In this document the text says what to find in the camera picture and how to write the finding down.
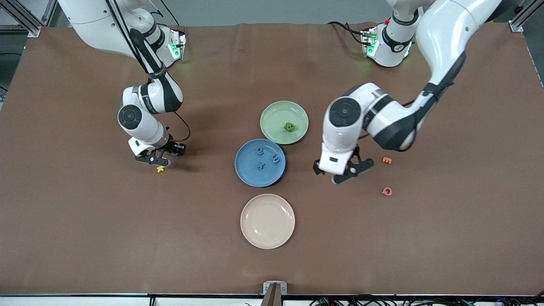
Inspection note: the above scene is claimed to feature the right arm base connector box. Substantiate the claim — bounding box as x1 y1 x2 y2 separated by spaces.
169 28 187 61

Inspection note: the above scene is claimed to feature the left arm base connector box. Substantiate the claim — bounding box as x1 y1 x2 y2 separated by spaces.
360 26 380 59

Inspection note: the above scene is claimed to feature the green plate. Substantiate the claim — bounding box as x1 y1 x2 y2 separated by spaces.
260 100 309 145

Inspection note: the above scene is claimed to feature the blue plate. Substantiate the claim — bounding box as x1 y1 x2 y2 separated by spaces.
235 139 286 188

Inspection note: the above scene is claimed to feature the beige plate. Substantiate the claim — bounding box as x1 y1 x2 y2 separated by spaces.
240 193 296 249

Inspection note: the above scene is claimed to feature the brown table cover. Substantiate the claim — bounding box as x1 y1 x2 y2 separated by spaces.
0 22 544 296

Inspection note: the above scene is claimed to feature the metal bracket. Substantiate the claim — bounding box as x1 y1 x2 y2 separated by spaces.
263 281 287 295

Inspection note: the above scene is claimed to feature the black base cable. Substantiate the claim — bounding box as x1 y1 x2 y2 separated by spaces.
327 20 368 46
164 0 187 29

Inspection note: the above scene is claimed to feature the black cable bundle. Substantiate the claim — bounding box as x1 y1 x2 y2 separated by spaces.
308 295 544 306

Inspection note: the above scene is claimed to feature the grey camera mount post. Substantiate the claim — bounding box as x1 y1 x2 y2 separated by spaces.
261 283 282 306

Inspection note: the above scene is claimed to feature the aluminium frame profile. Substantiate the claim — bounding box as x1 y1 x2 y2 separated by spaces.
0 0 58 38
509 0 544 32

